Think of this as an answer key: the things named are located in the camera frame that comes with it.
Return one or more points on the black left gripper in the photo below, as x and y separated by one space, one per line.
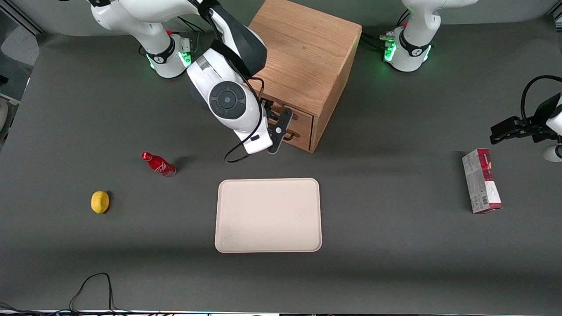
534 124

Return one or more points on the wooden drawer cabinet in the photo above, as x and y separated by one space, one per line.
307 48

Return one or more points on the grey and red carton box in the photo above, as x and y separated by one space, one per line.
480 184

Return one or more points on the beige rectangular tray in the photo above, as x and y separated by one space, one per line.
268 215

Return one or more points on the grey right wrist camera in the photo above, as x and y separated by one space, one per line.
281 131

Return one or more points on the plain wooden drawer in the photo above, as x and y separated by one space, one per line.
303 142

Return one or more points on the aluminium frame bar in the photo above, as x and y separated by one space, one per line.
28 22

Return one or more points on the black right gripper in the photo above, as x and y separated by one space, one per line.
268 110

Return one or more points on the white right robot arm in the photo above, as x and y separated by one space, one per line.
228 101

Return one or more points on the wooden drawer with notched rim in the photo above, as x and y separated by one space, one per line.
305 123

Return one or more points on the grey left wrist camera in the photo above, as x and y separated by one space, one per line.
552 153

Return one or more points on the red cola bottle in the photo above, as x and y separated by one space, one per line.
159 165

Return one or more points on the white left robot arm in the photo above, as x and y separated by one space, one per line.
415 26

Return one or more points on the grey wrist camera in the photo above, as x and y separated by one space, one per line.
552 153
281 131

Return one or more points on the yellow lemon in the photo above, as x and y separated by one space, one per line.
100 202

